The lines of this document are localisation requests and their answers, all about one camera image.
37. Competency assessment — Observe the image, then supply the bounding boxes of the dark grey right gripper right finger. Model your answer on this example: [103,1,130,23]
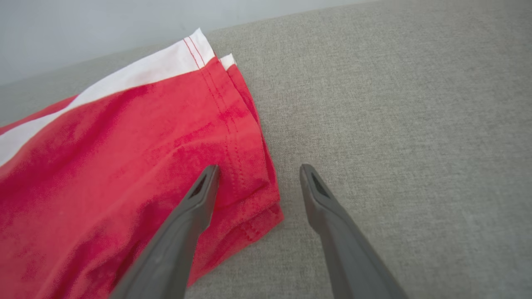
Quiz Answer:
[300,164,410,299]

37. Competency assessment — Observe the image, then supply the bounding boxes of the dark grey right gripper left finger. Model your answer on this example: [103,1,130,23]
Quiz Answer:
[109,164,220,299]

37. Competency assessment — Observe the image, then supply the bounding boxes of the red shorts with white stripe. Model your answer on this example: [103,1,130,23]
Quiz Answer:
[0,28,285,299]

